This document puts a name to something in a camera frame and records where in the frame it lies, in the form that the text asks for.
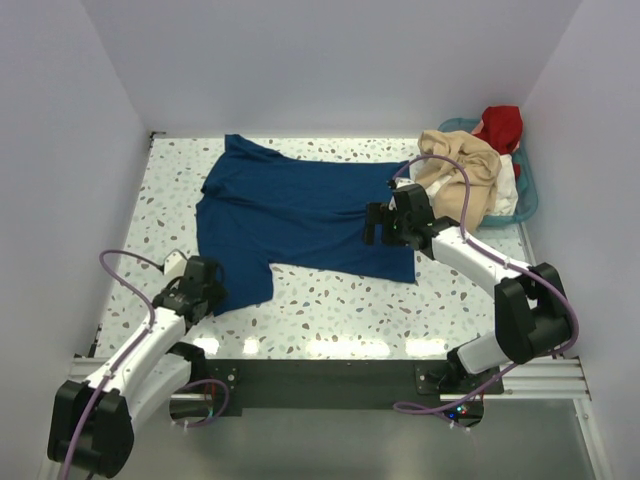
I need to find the blue printed t shirt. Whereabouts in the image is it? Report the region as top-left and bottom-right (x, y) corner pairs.
(196, 134), (415, 315)

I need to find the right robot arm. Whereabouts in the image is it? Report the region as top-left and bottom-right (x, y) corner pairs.
(363, 184), (578, 393)

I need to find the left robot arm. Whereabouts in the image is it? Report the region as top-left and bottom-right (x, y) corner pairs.
(47, 250), (232, 479)

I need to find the beige t shirt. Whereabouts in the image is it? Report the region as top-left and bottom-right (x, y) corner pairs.
(411, 130), (501, 232)

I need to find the white t shirt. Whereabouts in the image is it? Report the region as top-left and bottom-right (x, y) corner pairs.
(425, 154), (519, 223)

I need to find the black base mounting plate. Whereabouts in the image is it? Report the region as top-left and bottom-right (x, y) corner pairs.
(169, 357), (505, 432)

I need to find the teal laundry basket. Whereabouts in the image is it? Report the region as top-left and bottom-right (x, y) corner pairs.
(438, 117), (539, 228)

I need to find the red t shirt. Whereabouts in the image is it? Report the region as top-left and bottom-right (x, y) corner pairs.
(471, 105), (524, 155)

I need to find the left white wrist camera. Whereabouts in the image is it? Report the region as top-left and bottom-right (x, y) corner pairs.
(162, 250), (188, 279)

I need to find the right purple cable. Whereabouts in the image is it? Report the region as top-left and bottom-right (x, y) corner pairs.
(388, 154), (581, 425)

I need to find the purple cable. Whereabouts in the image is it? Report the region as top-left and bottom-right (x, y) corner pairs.
(55, 248), (232, 480)
(388, 154), (581, 425)

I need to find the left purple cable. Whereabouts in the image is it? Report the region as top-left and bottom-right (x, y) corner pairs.
(55, 248), (232, 480)

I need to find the aluminium frame rail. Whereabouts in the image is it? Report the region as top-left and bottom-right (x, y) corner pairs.
(69, 324), (594, 401)

